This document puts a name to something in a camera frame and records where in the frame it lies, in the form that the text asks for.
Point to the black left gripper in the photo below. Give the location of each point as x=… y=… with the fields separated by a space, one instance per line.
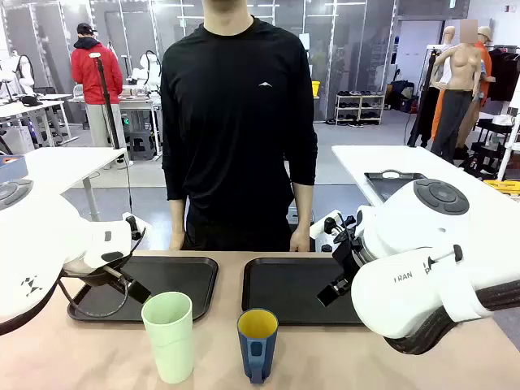
x=106 y=271

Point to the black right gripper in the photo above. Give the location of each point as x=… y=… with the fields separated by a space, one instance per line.
x=348 y=256

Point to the pale green plastic cup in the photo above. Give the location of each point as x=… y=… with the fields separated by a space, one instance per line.
x=168 y=337

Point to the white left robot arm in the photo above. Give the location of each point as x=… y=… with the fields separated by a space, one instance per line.
x=40 y=239

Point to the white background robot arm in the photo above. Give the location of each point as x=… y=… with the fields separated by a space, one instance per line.
x=147 y=71

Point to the person's left forearm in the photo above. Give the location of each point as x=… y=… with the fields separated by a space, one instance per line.
x=304 y=207

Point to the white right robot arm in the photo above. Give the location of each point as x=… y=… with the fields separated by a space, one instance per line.
x=422 y=243

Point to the person's right forearm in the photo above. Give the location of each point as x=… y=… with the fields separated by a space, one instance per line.
x=178 y=215

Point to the person's right hand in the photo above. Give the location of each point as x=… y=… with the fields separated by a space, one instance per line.
x=177 y=241

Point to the person's left hand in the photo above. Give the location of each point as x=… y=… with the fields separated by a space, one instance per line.
x=300 y=240

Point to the black plastic serving tray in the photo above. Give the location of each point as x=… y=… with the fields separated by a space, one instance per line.
x=288 y=288
x=178 y=280

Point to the small black bottle cap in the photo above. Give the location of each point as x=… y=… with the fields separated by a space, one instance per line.
x=325 y=248

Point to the blue mug with yellow inside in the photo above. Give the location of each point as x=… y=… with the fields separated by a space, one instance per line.
x=256 y=349

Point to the large white side table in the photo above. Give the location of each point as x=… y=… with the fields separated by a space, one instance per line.
x=406 y=162

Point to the blue and orange box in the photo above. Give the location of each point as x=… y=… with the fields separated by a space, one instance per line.
x=12 y=167

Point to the black tripod pole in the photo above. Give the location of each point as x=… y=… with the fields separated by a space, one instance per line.
x=109 y=109

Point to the white shoe rack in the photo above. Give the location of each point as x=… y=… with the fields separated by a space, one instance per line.
x=360 y=107

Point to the person in black shirt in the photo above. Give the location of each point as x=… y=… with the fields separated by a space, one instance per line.
x=237 y=122

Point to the yellow flat object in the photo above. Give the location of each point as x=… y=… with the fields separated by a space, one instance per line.
x=503 y=186

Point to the yellow plastic bin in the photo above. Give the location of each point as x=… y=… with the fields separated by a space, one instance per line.
x=315 y=88

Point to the person in red jacket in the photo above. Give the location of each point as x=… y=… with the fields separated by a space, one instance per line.
x=97 y=81

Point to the bare beige mannequin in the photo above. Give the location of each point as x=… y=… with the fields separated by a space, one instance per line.
x=459 y=81

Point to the black clothes on rack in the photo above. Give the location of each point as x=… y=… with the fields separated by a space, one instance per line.
x=503 y=73

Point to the mannequin in orange clothes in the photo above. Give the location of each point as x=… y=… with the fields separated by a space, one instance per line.
x=483 y=57

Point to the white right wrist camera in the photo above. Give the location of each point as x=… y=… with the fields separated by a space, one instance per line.
x=325 y=224

